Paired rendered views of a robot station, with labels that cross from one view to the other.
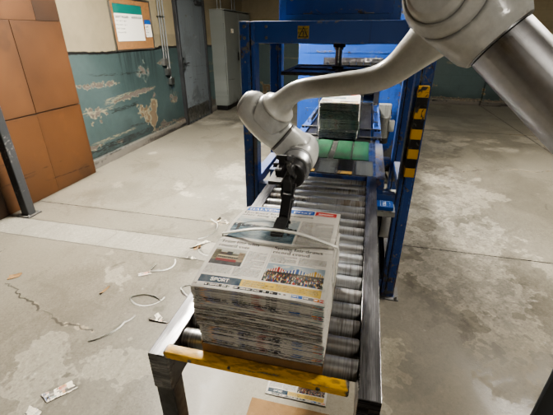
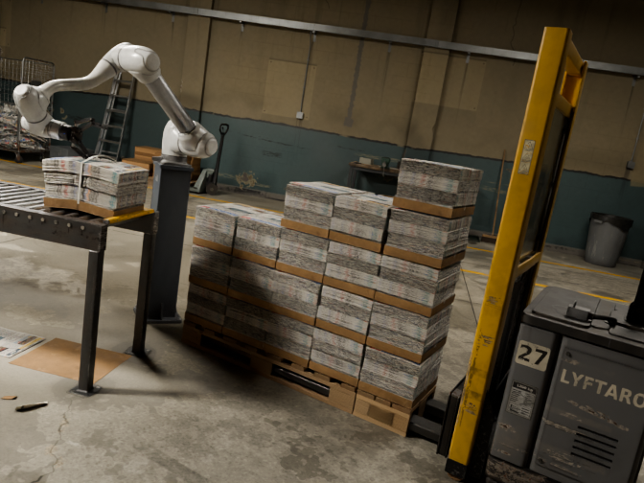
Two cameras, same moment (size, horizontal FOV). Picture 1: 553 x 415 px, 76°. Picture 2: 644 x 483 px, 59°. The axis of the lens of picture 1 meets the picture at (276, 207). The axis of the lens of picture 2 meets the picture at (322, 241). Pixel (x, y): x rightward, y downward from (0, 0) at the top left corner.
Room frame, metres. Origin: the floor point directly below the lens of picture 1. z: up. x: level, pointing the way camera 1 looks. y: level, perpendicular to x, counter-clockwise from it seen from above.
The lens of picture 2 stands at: (-0.13, 2.79, 1.37)
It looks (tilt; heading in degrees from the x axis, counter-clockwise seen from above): 11 degrees down; 265
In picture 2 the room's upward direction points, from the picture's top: 9 degrees clockwise
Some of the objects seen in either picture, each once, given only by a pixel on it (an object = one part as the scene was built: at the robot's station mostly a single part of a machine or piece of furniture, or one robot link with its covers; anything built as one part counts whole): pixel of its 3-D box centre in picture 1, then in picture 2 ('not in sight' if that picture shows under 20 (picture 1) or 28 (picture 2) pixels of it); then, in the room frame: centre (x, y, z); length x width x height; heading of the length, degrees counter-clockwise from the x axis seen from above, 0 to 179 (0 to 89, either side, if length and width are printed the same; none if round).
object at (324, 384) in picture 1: (252, 369); (130, 216); (0.56, 0.06, 0.81); 0.43 x 0.03 x 0.02; 76
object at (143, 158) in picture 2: not in sight; (161, 168); (1.86, -6.84, 0.28); 1.20 x 0.83 x 0.57; 166
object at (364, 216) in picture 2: not in sight; (374, 221); (-0.63, -0.02, 0.95); 0.38 x 0.29 x 0.23; 55
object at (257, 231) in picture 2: not in sight; (288, 296); (-0.27, -0.26, 0.42); 1.17 x 0.39 x 0.83; 147
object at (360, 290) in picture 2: not in sight; (288, 299); (-0.27, -0.26, 0.40); 1.16 x 0.38 x 0.51; 147
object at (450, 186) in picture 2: not in sight; (417, 293); (-0.87, 0.14, 0.65); 0.39 x 0.30 x 1.29; 57
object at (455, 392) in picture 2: not in sight; (467, 402); (-1.17, 0.33, 0.20); 0.62 x 0.05 x 0.30; 57
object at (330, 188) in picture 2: not in sight; (329, 187); (-0.39, -0.19, 1.06); 0.37 x 0.29 x 0.01; 57
